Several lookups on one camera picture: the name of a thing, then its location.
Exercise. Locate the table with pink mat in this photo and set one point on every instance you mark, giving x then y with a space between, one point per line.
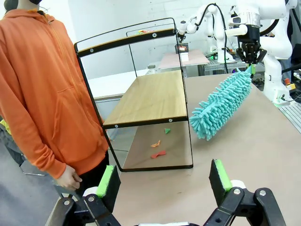
198 58

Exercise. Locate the orange paper scrap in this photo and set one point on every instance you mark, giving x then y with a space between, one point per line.
156 144

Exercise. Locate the person's right forearm orange sleeve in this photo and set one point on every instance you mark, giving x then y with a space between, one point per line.
37 150

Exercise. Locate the background robot black gripper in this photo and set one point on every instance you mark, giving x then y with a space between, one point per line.
182 38

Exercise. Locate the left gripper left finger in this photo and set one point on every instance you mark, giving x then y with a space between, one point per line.
111 188

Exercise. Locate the yellow emergency stop box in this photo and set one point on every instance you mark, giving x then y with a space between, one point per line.
291 86

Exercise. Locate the person's right hand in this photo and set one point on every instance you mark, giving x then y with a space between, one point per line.
69 180

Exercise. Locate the person in orange hoodie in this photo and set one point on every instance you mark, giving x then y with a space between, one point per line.
35 70

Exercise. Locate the grey aluminium profile table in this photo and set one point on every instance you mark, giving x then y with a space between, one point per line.
211 64

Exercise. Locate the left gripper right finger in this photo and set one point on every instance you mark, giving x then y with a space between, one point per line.
217 183

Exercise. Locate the small white box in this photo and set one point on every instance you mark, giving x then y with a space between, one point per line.
184 57

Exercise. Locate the green paper scrap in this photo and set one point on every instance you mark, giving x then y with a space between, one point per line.
167 131

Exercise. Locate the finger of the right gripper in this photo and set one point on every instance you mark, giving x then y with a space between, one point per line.
253 68
242 55

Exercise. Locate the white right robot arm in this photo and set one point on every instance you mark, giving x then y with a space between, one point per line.
279 35

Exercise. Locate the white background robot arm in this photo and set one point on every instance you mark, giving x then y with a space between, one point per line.
219 35

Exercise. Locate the teal chenille duster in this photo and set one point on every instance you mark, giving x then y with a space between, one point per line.
221 106

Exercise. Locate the black box orange label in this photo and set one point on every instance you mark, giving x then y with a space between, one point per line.
182 48

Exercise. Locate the red paper scrap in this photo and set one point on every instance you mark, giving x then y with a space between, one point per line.
157 154

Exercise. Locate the black frame wooden shelf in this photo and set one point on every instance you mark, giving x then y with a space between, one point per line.
155 94

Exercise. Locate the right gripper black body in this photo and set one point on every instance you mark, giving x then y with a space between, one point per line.
251 44

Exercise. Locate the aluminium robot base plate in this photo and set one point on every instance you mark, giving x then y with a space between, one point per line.
291 115

